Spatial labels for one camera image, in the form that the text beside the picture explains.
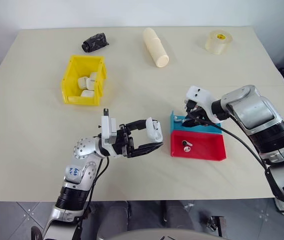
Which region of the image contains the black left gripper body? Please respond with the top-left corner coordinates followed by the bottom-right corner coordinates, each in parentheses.
top-left (111, 123), bottom-right (135, 158)

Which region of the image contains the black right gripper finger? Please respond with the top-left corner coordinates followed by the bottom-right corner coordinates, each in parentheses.
top-left (181, 118), bottom-right (198, 128)
top-left (193, 113), bottom-right (209, 126)

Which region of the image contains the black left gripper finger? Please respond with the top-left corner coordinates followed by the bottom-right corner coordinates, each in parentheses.
top-left (131, 142), bottom-right (164, 158)
top-left (125, 119), bottom-right (147, 133)

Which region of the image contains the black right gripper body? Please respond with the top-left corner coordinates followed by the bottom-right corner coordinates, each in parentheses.
top-left (183, 99), bottom-right (206, 119)

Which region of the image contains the white charging case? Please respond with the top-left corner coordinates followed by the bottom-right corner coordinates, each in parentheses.
top-left (145, 116), bottom-right (164, 143)

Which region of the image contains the yellow plastic bin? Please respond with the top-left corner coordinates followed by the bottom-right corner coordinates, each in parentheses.
top-left (60, 54), bottom-right (107, 107)

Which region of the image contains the blue plastic tray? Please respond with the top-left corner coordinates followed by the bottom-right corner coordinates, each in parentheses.
top-left (169, 109), bottom-right (224, 135)

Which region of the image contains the red plastic tray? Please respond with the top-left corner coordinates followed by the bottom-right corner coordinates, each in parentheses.
top-left (170, 131), bottom-right (227, 161)

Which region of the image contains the black table leg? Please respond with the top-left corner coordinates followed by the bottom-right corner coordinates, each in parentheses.
top-left (160, 199), bottom-right (169, 223)

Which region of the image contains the translucent tape roll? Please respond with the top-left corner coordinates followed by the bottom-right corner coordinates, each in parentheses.
top-left (205, 29), bottom-right (233, 55)

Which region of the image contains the cream plastic cylinder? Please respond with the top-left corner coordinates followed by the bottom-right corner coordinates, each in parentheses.
top-left (143, 27), bottom-right (170, 69)

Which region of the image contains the beige curved robot torso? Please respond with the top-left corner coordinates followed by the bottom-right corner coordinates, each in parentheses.
top-left (101, 227), bottom-right (222, 240)

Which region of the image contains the black rolled plastic bag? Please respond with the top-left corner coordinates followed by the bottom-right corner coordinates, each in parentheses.
top-left (81, 32), bottom-right (110, 53)

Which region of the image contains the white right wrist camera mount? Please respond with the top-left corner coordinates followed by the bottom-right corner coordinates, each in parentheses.
top-left (185, 85), bottom-right (222, 124)

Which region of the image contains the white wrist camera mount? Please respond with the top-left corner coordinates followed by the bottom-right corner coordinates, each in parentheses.
top-left (100, 115), bottom-right (119, 159)
top-left (185, 85), bottom-right (222, 124)

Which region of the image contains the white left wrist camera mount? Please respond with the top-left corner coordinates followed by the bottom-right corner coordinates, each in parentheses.
top-left (100, 115), bottom-right (119, 159)

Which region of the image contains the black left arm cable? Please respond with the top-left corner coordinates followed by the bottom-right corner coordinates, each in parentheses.
top-left (71, 108), bottom-right (111, 240)

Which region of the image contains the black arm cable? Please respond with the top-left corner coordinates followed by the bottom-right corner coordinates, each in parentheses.
top-left (71, 108), bottom-right (111, 240)
top-left (194, 103), bottom-right (284, 208)

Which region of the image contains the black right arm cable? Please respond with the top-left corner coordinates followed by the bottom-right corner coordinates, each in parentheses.
top-left (194, 103), bottom-right (284, 208)

